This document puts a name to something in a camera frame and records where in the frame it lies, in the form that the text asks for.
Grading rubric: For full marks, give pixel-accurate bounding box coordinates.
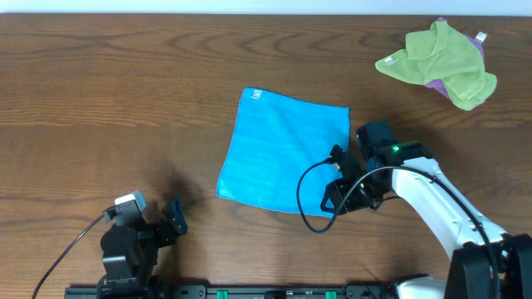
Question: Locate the blue microfiber cloth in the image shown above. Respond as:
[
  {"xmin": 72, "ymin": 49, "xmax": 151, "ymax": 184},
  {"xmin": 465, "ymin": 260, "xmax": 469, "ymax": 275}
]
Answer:
[{"xmin": 216, "ymin": 87, "xmax": 351, "ymax": 218}]

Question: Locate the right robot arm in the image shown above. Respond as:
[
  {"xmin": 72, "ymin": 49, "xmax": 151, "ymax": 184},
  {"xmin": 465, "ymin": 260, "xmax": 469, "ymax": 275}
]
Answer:
[{"xmin": 321, "ymin": 142, "xmax": 531, "ymax": 298}]

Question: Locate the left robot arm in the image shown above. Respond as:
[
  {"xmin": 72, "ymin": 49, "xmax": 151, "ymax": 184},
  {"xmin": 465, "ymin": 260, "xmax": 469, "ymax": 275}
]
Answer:
[{"xmin": 96, "ymin": 192, "xmax": 188, "ymax": 298}]

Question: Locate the purple microfiber cloth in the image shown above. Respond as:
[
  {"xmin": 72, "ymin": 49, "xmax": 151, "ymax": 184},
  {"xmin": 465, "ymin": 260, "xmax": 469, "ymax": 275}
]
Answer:
[{"xmin": 426, "ymin": 17, "xmax": 497, "ymax": 110}]

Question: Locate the green microfiber cloth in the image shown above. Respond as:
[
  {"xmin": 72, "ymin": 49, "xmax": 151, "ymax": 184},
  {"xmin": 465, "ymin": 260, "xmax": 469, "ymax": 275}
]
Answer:
[{"xmin": 375, "ymin": 17, "xmax": 497, "ymax": 110}]

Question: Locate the left black camera cable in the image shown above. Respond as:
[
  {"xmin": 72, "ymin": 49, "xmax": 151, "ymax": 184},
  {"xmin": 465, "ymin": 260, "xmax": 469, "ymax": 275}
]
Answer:
[{"xmin": 31, "ymin": 213, "xmax": 107, "ymax": 299}]

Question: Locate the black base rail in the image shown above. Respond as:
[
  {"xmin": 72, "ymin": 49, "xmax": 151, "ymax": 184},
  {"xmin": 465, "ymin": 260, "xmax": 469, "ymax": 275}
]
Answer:
[{"xmin": 64, "ymin": 284, "xmax": 399, "ymax": 299}]

